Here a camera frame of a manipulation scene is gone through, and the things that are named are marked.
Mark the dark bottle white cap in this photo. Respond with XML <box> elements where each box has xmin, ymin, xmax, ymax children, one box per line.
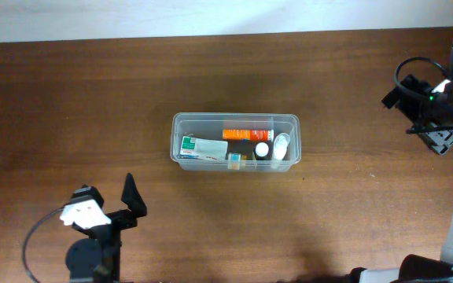
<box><xmin>252</xmin><ymin>142</ymin><xmax>270</xmax><ymax>160</ymax></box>

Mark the clear plastic container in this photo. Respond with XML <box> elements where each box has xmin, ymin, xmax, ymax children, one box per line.
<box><xmin>170</xmin><ymin>112</ymin><xmax>301</xmax><ymax>172</ymax></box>

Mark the black camera cable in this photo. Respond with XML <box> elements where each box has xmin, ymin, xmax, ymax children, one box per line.
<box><xmin>393</xmin><ymin>56</ymin><xmax>450</xmax><ymax>101</ymax></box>
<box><xmin>21</xmin><ymin>207</ymin><xmax>65</xmax><ymax>283</ymax></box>

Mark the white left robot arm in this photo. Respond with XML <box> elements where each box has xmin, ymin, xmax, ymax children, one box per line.
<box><xmin>60</xmin><ymin>173</ymin><xmax>147</xmax><ymax>282</ymax></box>

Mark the white spray bottle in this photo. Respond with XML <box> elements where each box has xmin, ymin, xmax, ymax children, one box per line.
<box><xmin>271</xmin><ymin>133</ymin><xmax>290</xmax><ymax>170</ymax></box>

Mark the black left camera cable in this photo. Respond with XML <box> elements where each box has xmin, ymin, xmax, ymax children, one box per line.
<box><xmin>21</xmin><ymin>207</ymin><xmax>65</xmax><ymax>283</ymax></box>

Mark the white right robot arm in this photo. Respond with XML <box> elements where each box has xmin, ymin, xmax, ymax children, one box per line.
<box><xmin>341</xmin><ymin>41</ymin><xmax>453</xmax><ymax>283</ymax></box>

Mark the black right camera cable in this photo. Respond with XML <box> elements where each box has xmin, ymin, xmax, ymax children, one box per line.
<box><xmin>393</xmin><ymin>56</ymin><xmax>450</xmax><ymax>101</ymax></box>

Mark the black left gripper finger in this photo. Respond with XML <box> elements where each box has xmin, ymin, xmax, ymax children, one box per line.
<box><xmin>121</xmin><ymin>173</ymin><xmax>147</xmax><ymax>218</ymax></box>
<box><xmin>70</xmin><ymin>184</ymin><xmax>105</xmax><ymax>208</ymax></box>

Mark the orange effervescent tablet tube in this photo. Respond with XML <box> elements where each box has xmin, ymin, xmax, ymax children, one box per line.
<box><xmin>222</xmin><ymin>129</ymin><xmax>274</xmax><ymax>142</ymax></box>

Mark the white green medicine box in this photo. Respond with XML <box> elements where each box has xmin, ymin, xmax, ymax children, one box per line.
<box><xmin>179</xmin><ymin>136</ymin><xmax>228</xmax><ymax>160</ymax></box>

